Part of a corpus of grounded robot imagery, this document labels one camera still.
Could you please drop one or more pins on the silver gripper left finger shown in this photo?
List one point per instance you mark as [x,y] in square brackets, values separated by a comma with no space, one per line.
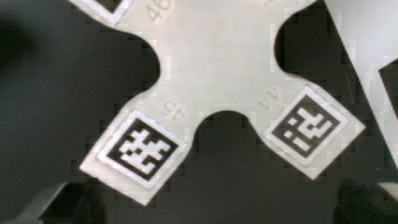
[61,205]

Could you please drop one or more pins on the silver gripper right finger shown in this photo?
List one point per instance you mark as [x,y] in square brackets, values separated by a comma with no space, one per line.
[367,203]

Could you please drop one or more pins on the white cross-shaped table base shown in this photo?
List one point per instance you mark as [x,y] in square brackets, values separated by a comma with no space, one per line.
[212,36]

